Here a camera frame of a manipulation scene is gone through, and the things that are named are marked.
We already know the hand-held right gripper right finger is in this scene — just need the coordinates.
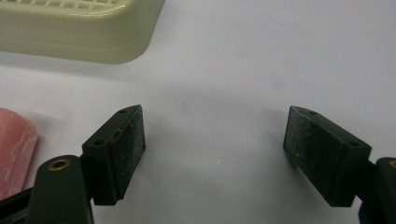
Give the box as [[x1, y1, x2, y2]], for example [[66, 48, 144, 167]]
[[282, 105, 373, 208]]

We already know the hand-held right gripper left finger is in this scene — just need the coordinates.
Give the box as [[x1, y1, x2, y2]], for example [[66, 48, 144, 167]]
[[81, 105, 147, 206]]

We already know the pink sponge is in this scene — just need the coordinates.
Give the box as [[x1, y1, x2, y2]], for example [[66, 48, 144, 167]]
[[0, 106, 39, 201]]

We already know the pale green plastic soap dish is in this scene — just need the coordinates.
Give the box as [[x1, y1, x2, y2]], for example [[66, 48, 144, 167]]
[[0, 0, 166, 65]]

